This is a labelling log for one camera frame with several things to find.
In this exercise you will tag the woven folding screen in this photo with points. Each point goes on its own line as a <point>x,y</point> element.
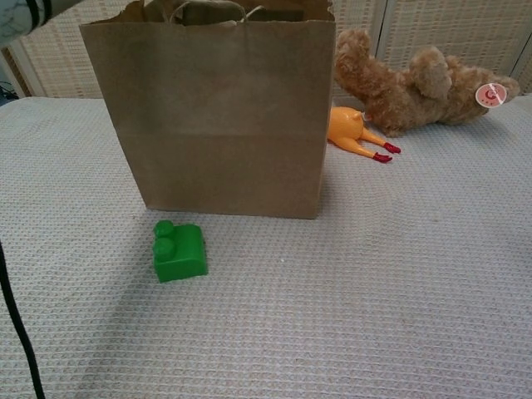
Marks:
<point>457,33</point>

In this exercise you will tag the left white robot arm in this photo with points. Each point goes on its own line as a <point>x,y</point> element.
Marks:
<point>21,16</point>

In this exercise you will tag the brown paper bag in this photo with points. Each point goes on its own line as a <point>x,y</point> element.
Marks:
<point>216,124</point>

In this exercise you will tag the brown teddy bear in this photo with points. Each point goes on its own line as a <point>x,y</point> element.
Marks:
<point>415,95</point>

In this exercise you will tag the green plastic toy brick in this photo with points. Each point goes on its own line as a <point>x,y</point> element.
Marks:
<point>183,257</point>

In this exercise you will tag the orange rubber chicken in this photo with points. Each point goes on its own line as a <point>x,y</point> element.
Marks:
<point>345,126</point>

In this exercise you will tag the white woven tablecloth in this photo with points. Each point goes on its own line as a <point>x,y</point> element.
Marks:
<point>415,270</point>

